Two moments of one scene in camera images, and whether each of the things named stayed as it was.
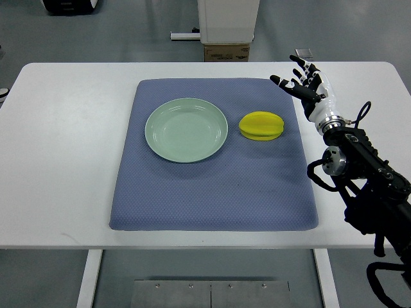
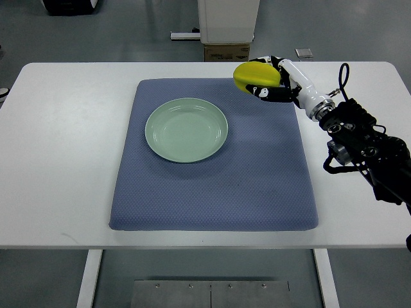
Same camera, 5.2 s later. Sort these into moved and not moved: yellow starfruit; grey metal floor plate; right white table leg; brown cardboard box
Moved: yellow starfruit
Not moved: brown cardboard box; grey metal floor plate; right white table leg
